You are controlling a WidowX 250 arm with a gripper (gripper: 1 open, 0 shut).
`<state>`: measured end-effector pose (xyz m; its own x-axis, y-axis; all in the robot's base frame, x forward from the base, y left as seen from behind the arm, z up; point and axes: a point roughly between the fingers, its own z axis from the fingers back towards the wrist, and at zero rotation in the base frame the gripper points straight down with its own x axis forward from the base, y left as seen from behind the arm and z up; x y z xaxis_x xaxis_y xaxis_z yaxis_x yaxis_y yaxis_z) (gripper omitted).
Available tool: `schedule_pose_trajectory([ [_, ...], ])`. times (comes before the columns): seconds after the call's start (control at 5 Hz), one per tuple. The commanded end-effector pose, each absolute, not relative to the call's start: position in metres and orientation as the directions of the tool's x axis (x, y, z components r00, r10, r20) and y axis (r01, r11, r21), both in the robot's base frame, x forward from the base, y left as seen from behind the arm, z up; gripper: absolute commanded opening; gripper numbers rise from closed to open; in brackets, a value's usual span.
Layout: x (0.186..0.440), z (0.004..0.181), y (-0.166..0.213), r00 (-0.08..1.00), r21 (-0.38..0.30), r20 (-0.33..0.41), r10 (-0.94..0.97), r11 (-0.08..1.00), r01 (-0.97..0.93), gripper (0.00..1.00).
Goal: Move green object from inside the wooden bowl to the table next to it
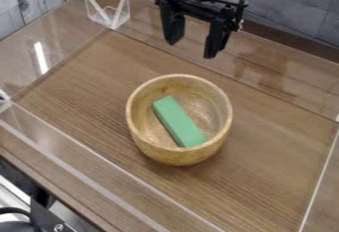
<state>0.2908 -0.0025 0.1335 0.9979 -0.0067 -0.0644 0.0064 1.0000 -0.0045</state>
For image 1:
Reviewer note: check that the light wooden bowl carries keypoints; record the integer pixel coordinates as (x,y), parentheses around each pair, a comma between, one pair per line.
(207,105)

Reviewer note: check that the clear acrylic corner bracket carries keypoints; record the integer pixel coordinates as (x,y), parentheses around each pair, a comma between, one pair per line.
(110,17)

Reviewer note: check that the green rectangular block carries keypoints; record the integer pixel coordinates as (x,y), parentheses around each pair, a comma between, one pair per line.
(178,123)

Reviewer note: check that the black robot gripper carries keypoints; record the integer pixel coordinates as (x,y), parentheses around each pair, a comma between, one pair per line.
(224,23)

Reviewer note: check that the clear acrylic enclosure wall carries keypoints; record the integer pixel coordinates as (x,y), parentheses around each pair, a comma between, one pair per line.
(68,72)

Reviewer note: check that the black metal clamp bracket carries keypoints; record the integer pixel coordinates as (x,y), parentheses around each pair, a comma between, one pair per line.
(47,221)

